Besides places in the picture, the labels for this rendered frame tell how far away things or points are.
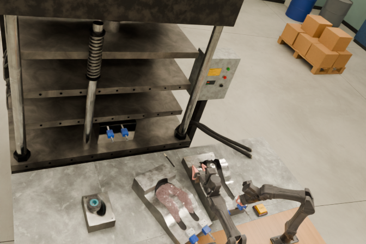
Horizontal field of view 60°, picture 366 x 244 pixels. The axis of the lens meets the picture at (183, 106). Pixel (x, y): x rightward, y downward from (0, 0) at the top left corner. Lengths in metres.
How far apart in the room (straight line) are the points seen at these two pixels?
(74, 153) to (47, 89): 0.54
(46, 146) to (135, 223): 0.83
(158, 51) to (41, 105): 0.86
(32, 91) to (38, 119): 0.25
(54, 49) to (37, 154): 0.77
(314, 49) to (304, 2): 2.52
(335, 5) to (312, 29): 1.80
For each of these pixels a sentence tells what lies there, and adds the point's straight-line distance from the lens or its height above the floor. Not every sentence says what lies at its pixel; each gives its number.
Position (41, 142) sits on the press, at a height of 0.79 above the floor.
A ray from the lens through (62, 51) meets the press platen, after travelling 1.93.
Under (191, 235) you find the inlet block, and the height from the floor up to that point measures 0.88.
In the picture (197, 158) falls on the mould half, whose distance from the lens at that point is 2.40.
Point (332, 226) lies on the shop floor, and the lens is 3.86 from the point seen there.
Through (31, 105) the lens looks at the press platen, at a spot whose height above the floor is 1.04.
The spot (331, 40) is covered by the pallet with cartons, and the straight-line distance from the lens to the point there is 6.65.
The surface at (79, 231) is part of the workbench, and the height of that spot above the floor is 0.80.
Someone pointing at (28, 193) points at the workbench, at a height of 0.80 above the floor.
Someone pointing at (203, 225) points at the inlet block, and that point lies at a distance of 2.05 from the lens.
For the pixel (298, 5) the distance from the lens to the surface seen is 8.90.
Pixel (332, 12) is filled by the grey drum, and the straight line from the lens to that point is 8.60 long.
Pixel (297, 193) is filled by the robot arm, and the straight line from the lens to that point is 2.00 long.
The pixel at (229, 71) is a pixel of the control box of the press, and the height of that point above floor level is 1.35.
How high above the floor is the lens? 2.55
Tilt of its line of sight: 37 degrees down
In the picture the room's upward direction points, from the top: 18 degrees clockwise
